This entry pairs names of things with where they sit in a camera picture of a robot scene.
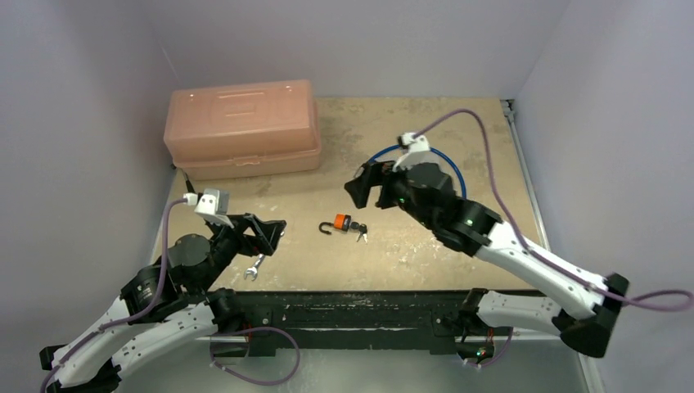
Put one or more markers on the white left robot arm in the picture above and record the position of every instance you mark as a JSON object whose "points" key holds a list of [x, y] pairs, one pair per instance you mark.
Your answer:
{"points": [[165, 305]]}

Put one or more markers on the black-handled tool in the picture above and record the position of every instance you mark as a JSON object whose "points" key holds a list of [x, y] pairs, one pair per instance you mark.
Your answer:
{"points": [[188, 183]]}

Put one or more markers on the silver open-end wrench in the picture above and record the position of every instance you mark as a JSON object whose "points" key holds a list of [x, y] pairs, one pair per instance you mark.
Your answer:
{"points": [[253, 271]]}

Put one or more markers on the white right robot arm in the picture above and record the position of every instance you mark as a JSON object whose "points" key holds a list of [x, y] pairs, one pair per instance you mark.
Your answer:
{"points": [[578, 306]]}

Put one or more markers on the black-headed key bunch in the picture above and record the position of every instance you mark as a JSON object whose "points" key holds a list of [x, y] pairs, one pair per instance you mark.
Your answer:
{"points": [[361, 230]]}

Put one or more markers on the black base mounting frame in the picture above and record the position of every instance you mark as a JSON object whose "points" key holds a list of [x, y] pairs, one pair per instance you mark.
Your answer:
{"points": [[440, 322]]}

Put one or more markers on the blue cable lock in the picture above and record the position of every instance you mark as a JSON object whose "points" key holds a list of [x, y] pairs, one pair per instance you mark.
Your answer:
{"points": [[440, 154]]}

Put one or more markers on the orange plastic toolbox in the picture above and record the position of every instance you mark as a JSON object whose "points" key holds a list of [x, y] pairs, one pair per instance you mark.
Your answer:
{"points": [[244, 130]]}

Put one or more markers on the orange black padlock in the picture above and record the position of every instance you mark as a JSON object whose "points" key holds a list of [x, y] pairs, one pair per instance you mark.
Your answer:
{"points": [[341, 222]]}

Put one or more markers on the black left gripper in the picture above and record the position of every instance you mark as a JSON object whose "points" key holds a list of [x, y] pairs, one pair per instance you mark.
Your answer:
{"points": [[267, 233]]}

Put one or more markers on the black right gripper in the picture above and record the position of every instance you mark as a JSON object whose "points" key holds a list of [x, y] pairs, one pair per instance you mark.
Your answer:
{"points": [[385, 183]]}

